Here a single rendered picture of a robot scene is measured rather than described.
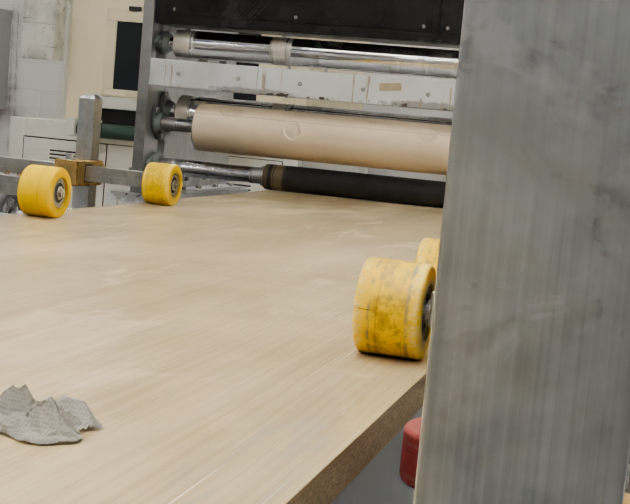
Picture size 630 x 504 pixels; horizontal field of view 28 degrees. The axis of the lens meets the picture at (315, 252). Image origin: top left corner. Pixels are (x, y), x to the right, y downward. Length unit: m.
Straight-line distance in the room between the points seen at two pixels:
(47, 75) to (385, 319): 9.59
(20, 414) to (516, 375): 0.53
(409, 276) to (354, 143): 2.10
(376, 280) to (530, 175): 0.81
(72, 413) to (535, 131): 0.56
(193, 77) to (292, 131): 0.30
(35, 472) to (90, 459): 0.04
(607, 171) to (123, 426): 0.57
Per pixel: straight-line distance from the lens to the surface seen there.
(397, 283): 1.01
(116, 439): 0.73
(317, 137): 3.13
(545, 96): 0.21
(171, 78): 3.26
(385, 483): 1.21
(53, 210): 1.99
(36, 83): 10.58
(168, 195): 2.42
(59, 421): 0.72
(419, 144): 3.08
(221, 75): 3.21
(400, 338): 1.01
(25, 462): 0.67
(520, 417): 0.22
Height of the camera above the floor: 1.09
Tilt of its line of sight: 6 degrees down
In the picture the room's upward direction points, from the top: 5 degrees clockwise
